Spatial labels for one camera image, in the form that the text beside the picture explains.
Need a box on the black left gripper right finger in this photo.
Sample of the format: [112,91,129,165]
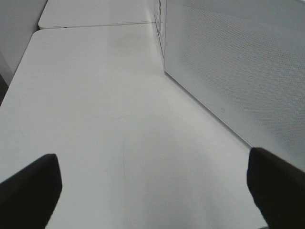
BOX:
[246,147,305,229]

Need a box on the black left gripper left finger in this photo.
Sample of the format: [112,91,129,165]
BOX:
[0,154,62,229]

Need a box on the white microwave door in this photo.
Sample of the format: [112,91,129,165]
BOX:
[161,0,305,170]

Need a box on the white microwave oven body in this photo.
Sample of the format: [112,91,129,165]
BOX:
[153,0,167,58]

